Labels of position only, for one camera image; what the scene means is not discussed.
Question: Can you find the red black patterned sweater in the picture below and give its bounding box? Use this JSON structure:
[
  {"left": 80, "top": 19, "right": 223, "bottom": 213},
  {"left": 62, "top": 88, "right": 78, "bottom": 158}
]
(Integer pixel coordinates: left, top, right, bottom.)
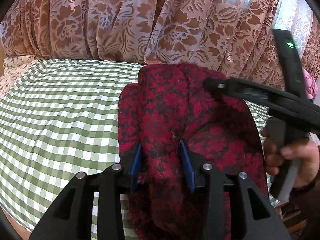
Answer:
[{"left": 118, "top": 64, "right": 267, "bottom": 239}]

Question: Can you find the person's right hand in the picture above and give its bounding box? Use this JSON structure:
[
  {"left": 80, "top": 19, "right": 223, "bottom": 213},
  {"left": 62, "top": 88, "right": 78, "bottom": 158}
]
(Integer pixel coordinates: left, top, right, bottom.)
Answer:
[{"left": 261, "top": 128, "right": 319, "bottom": 188}]

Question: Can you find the pink cloth item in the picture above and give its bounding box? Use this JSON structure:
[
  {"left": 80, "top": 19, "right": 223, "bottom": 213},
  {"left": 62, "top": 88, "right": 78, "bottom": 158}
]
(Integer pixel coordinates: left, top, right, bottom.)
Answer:
[{"left": 303, "top": 69, "right": 318, "bottom": 99}]

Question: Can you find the green white checkered bedsheet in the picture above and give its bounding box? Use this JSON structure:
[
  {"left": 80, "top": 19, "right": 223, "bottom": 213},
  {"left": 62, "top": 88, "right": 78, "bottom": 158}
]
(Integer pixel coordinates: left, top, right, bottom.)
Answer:
[{"left": 1, "top": 60, "right": 281, "bottom": 239}]

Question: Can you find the brown floral curtain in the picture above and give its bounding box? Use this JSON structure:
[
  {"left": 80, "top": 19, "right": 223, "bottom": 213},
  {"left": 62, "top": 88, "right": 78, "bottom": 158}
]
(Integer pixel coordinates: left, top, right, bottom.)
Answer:
[{"left": 1, "top": 0, "right": 319, "bottom": 94}]

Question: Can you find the wooden window frame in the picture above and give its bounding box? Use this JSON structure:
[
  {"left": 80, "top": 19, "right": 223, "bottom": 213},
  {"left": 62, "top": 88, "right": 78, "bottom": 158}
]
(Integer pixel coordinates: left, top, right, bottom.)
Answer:
[{"left": 0, "top": 45, "right": 7, "bottom": 76}]

